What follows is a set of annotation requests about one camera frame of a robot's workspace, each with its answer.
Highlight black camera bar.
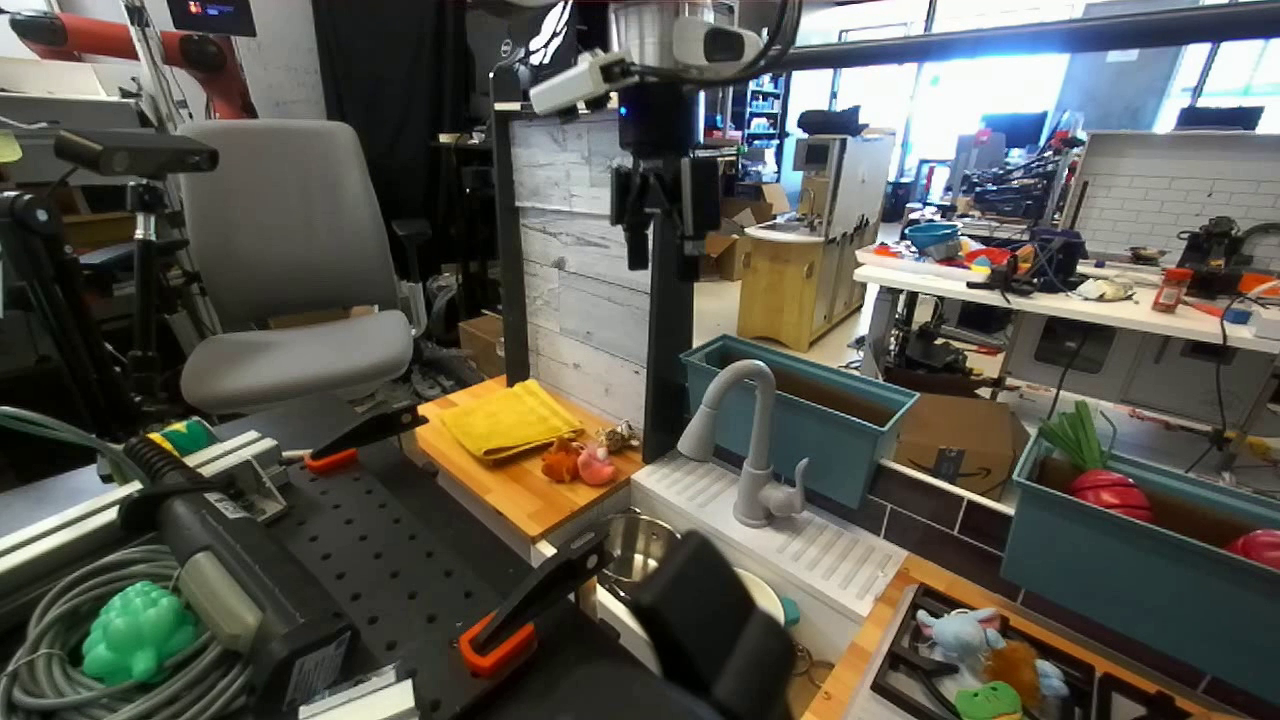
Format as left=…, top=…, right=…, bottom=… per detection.
left=53, top=125, right=223, bottom=183

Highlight grey office chair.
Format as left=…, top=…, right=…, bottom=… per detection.
left=170, top=117, right=423, bottom=421

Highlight white enamel pot teal rim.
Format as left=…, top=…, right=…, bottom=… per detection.
left=730, top=570, right=802, bottom=636

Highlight green toy leaves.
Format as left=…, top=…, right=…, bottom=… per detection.
left=1037, top=399, right=1110, bottom=477

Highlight white cluttered work table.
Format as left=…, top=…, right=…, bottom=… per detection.
left=848, top=241, right=1280, bottom=358

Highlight green yellow block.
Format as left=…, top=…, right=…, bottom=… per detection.
left=141, top=410, right=223, bottom=464

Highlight grey wood plank panel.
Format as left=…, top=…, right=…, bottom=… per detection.
left=509, top=111, right=661, bottom=440

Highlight pink plush toy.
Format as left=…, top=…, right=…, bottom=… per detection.
left=572, top=440, right=625, bottom=492

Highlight black perforated table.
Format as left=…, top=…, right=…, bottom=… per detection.
left=245, top=428, right=631, bottom=720

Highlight yellow terry towel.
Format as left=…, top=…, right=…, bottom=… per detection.
left=437, top=374, right=589, bottom=468

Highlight black rounded mount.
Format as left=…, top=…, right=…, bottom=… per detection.
left=627, top=526, right=801, bottom=720

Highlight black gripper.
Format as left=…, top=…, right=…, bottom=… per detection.
left=607, top=74, right=730, bottom=277

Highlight aluminium rail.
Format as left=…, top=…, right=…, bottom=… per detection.
left=0, top=421, right=280, bottom=570

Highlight teal vegetable planter box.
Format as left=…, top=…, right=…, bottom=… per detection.
left=1001, top=428, right=1280, bottom=704

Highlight long teal planter box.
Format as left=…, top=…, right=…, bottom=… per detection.
left=675, top=327, right=925, bottom=517

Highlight wooden stove counter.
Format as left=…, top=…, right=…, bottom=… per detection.
left=797, top=553, right=1251, bottom=720

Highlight grey toy faucet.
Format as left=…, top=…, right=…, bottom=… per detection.
left=671, top=356, right=812, bottom=531

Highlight grey cable coil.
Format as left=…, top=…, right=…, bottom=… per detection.
left=0, top=534, right=259, bottom=720

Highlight green rubber turtle toy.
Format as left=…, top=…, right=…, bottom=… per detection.
left=74, top=575, right=207, bottom=690

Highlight brown plush toy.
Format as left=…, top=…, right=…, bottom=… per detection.
left=982, top=636, right=1048, bottom=698

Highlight green yellow plush toy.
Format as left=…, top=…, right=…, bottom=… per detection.
left=950, top=677, right=1027, bottom=720

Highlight orange plush toy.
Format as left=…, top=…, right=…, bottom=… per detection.
left=535, top=445, right=585, bottom=486

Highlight light blue plush toy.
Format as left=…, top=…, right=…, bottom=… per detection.
left=912, top=604, right=1006, bottom=672

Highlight round wooden cabinet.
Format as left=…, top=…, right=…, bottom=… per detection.
left=730, top=220, right=873, bottom=356

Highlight white toy sink unit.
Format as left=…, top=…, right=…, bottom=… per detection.
left=585, top=447, right=912, bottom=672

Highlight dark brick panel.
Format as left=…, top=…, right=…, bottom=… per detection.
left=865, top=456, right=1031, bottom=564

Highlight brown cardboard piece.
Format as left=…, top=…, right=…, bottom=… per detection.
left=886, top=386, right=1031, bottom=500

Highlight striped wooden countertop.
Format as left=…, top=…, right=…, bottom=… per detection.
left=409, top=370, right=649, bottom=545

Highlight stainless steel pot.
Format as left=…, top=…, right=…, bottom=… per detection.
left=597, top=508, right=685, bottom=590

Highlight black clamp orange handle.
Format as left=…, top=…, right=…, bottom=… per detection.
left=300, top=395, right=433, bottom=479
left=451, top=526, right=619, bottom=682

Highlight white brick panel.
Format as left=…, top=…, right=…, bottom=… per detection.
left=1068, top=125, right=1280, bottom=267

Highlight red toy radish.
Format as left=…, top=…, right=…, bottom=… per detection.
left=1225, top=522, right=1280, bottom=570
left=1065, top=464, right=1158, bottom=522

